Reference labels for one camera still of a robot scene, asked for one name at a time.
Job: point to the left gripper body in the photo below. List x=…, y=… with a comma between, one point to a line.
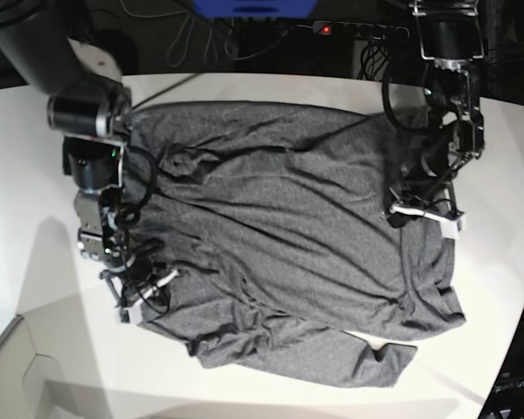
x=429, y=198

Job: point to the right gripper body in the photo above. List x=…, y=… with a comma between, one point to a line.
x=141, y=284

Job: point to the grey long-sleeve t-shirt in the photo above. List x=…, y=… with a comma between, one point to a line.
x=272, y=215

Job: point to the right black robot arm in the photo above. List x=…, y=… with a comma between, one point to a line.
x=116, y=179

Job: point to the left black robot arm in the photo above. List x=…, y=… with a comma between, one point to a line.
x=452, y=49

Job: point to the blue plastic panel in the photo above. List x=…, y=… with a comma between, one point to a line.
x=254, y=8

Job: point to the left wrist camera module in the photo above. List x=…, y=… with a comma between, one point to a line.
x=451, y=229

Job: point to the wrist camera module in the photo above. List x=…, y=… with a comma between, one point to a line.
x=451, y=229
x=129, y=315

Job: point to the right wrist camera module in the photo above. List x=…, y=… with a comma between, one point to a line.
x=129, y=315

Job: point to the black power strip red switch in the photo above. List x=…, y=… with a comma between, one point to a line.
x=360, y=30

